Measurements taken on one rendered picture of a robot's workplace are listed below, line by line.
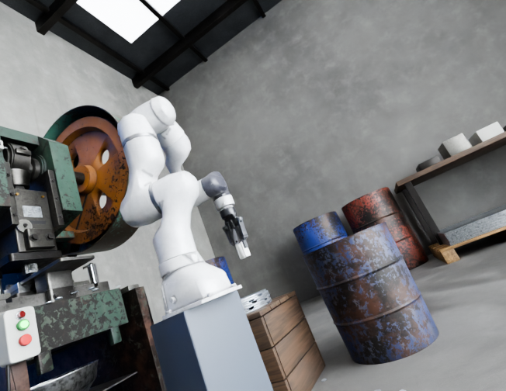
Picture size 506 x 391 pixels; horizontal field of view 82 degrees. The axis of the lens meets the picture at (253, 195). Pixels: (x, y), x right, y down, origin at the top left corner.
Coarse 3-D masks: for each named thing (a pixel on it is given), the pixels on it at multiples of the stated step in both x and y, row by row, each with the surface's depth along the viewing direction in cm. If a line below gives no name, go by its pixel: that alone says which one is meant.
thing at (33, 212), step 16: (16, 192) 120; (32, 192) 127; (32, 208) 124; (48, 208) 130; (32, 224) 121; (48, 224) 127; (0, 240) 117; (16, 240) 113; (32, 240) 115; (48, 240) 120; (0, 256) 116
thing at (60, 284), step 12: (60, 264) 105; (72, 264) 110; (84, 264) 116; (36, 276) 108; (48, 276) 108; (60, 276) 111; (36, 288) 109; (48, 288) 106; (60, 288) 109; (72, 288) 113; (48, 300) 105; (60, 300) 107
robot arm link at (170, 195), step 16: (176, 176) 84; (192, 176) 88; (160, 192) 83; (176, 192) 83; (192, 192) 85; (160, 208) 84; (176, 208) 83; (176, 224) 82; (160, 240) 81; (176, 240) 80; (192, 240) 85; (160, 256) 80; (176, 256) 79
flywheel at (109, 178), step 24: (96, 120) 163; (72, 144) 175; (96, 144) 166; (120, 144) 153; (96, 168) 164; (120, 168) 151; (96, 192) 162; (120, 192) 149; (96, 216) 160; (72, 240) 160; (96, 240) 158
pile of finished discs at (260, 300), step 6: (258, 294) 143; (264, 294) 128; (246, 300) 121; (252, 300) 128; (258, 300) 124; (264, 300) 126; (270, 300) 130; (246, 306) 121; (252, 306) 130; (258, 306) 122; (246, 312) 120
